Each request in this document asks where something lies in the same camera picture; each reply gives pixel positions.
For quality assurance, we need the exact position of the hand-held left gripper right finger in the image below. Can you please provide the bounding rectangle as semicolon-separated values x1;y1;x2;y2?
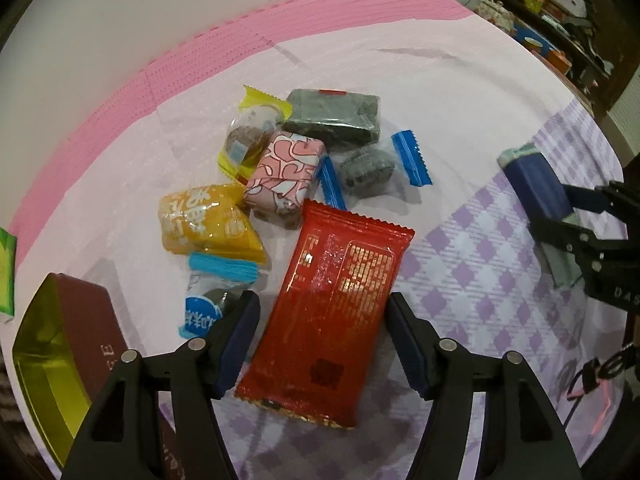
387;291;583;480

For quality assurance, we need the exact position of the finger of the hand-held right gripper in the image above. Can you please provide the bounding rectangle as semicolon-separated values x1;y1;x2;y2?
530;214;597;262
560;180;628;223

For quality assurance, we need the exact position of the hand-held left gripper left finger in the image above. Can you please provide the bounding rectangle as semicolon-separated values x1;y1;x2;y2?
60;290;262;480

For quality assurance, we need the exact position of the light blue snack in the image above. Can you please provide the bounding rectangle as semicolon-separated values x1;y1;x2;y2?
179;252;266;338

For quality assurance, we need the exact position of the dark blue snack packet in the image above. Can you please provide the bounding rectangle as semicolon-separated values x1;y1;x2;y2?
497;144;588;288

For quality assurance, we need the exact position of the red snack packet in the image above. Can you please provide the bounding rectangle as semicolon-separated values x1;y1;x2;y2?
234;198;416;430

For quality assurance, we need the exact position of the orange snack packet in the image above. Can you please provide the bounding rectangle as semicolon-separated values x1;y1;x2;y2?
158;183;268;264

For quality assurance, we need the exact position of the maroon tin box gold inside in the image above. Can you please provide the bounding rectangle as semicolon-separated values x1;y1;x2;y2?
11;272;166;480

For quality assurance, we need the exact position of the dark seaweed snack packet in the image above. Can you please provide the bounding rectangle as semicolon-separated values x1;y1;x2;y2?
281;88;383;148

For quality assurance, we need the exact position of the pink patterned snack packet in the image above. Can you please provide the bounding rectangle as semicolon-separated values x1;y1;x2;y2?
243;131;328;226

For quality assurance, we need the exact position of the cluttered dark shelf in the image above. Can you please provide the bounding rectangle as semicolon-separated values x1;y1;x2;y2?
470;0;640;111

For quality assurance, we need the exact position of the blue-ended clear wrapped cookie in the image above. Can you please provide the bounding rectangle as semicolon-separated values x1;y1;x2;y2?
317;130;433;211

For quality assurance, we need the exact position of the yellow-ended clear wrapped snack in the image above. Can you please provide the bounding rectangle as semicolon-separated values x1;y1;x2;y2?
216;85;293;181

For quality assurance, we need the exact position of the green tissue pack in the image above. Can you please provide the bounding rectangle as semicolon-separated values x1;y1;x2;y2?
0;227;18;317

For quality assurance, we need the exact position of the dark object with red cords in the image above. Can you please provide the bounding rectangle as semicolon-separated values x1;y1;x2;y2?
565;342;640;436

